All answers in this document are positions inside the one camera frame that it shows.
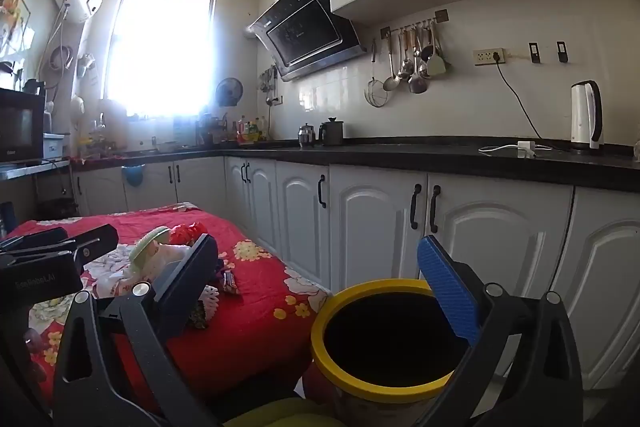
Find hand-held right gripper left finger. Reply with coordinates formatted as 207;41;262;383
52;233;221;427

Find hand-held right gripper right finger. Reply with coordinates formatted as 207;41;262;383
415;236;583;427

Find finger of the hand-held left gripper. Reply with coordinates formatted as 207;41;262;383
75;224;119;265
0;228;68;253

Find white tissue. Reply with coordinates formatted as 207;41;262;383
150;243;193;280

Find pale green snack packet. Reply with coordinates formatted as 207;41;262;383
129;226;173;268

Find red plastic wrapper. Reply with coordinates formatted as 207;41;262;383
169;221;207;245

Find yellow-rimmed trash bin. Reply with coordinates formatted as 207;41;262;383
302;279;473;427

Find red floral blanket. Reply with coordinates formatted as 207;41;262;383
0;202;333;403

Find white storage box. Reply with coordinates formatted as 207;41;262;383
44;133;68;160

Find white lower cabinets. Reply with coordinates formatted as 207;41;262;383
70;154;640;390

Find black microwave oven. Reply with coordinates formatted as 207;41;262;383
0;88;46;165

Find black countertop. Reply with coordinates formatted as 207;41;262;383
70;136;640;194

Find yellow-green stool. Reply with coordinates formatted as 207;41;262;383
222;399;341;427

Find group of condiment bottles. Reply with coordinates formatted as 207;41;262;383
230;114;271;142

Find black canister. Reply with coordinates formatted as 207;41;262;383
318;117;345;146

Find bright window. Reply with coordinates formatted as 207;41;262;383
102;0;217;118

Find row of hanging kitchen utensils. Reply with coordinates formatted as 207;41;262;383
364;19;451;108

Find white electric kettle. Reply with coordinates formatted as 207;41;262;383
570;80;605;155

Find white power strip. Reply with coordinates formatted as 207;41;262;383
473;48;507;66

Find black range hood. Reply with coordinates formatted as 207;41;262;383
249;0;368;82

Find white charger with cable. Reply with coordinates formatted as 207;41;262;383
478;139;553;159

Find coiled hose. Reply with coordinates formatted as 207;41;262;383
42;44;75;88

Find black wall fan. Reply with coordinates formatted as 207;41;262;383
215;77;244;108

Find black power cable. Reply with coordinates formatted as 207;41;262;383
492;51;573;154

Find wall poster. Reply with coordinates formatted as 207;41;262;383
0;0;31;28

